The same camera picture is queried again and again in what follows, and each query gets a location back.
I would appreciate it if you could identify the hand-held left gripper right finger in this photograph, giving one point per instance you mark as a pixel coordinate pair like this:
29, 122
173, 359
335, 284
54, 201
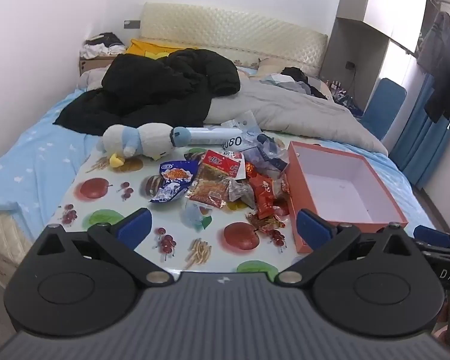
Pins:
314, 229

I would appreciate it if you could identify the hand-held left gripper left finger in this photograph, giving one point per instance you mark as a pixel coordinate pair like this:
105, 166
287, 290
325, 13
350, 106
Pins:
135, 227

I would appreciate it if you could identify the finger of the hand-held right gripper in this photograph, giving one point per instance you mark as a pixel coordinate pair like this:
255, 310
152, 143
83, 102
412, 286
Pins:
433, 235

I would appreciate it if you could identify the orange cardboard box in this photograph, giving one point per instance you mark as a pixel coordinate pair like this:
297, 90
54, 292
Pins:
337, 180

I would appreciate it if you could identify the dark red snack packet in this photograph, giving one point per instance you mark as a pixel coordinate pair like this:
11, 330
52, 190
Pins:
264, 191

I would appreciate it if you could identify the orange strips snack packet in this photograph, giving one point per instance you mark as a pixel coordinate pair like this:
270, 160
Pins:
208, 189

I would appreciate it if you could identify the person's right hand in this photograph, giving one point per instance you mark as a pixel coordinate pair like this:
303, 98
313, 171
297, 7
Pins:
443, 320

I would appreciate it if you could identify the red patterned snack packet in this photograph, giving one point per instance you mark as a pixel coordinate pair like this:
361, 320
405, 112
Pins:
264, 223

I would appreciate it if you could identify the blue snack packet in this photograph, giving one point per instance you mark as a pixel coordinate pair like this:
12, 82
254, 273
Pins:
172, 183

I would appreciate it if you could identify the clear empty wrapper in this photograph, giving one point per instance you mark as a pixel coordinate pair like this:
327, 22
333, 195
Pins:
195, 213

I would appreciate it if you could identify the grey clear snack packet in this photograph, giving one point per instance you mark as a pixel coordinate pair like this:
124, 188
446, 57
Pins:
242, 192

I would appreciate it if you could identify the white and blue plush toy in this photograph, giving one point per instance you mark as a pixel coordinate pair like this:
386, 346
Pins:
142, 138

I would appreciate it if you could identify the clear plastic bag navy print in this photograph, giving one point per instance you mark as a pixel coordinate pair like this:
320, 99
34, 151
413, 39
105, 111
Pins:
266, 152

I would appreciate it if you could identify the blue curtain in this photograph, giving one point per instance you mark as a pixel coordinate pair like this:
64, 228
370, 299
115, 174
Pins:
420, 138

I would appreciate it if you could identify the red label snack packet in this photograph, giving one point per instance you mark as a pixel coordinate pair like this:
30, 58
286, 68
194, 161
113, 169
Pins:
223, 163

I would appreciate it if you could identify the white cylindrical tube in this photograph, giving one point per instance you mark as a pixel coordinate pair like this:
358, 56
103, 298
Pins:
213, 137

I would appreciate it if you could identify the grey duvet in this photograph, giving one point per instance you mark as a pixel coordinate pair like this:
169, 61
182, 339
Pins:
285, 112

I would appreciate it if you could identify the cream quilted mattress side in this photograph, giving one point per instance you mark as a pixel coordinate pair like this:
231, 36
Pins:
7, 232

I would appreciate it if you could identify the pale blue flat packet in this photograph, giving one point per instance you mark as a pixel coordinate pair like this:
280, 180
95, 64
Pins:
240, 123

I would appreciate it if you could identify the blue chair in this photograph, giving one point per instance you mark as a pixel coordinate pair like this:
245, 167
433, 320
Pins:
384, 105

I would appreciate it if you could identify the row of small bottles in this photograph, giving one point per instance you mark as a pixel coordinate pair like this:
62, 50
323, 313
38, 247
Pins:
337, 87

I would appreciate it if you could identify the black jacket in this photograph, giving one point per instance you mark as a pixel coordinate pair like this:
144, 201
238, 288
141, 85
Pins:
153, 82

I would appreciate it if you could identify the dark clothes on bed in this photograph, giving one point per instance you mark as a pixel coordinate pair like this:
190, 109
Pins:
298, 75

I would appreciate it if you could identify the wooden nightstand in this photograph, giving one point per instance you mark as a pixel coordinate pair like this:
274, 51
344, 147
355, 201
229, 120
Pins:
90, 65

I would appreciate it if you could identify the beige pillow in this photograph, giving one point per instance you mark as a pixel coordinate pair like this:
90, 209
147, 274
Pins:
270, 64

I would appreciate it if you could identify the yellow cloth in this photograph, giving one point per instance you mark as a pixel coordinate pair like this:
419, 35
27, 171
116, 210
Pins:
146, 47

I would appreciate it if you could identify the pile of folded clothes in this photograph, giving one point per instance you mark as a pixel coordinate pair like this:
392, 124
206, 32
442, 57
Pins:
105, 45

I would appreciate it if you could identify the hanging grey jacket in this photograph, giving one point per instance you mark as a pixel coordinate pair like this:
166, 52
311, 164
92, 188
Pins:
433, 41

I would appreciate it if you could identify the cream padded headboard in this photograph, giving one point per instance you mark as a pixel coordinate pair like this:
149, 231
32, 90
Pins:
228, 26

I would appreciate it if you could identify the black wall outlet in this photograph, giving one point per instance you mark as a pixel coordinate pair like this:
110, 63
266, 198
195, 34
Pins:
349, 65

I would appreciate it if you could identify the grey wall switch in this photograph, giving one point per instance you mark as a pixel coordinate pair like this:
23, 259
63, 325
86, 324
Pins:
132, 24

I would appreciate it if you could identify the grey wall cabinet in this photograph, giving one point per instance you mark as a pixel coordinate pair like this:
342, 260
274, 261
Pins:
378, 0

